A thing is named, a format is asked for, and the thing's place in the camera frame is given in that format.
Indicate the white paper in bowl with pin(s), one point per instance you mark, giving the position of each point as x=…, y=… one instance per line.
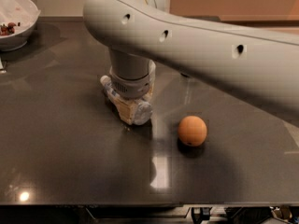
x=22, y=11

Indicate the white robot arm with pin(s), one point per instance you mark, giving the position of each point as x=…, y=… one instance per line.
x=255, y=65

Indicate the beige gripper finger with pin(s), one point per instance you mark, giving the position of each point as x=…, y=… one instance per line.
x=147, y=97
x=125, y=108

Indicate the white bowl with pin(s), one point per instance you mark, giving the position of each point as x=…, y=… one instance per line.
x=18, y=39

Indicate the clear blue-label plastic bottle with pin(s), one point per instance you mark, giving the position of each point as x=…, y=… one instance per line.
x=143, y=109

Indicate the orange fruit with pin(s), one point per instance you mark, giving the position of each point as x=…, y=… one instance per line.
x=192, y=131

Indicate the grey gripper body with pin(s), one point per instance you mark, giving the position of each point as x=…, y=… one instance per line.
x=135, y=88

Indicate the red berries in bowl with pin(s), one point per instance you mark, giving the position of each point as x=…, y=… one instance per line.
x=8, y=29

